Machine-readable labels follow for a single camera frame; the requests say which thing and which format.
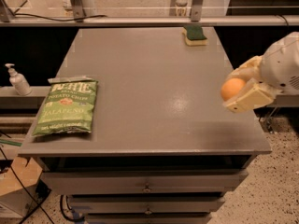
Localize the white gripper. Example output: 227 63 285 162
223 32 299 113

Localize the orange fruit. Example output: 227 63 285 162
221 78 246 101

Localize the green jalapeno chip bag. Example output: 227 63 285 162
32 77 98 136

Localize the green yellow sponge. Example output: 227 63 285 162
183 25 207 46

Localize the grey drawer cabinet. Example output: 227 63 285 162
21 28 271 224

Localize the white pump bottle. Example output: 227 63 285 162
5 63 31 96

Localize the cardboard box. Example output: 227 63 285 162
0 157 42 218

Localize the grey metal shelf rail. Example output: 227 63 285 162
0 15 299 27

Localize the black cable on shelf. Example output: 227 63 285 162
8 0 108 22

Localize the black cable on floor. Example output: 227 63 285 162
0 147 57 224

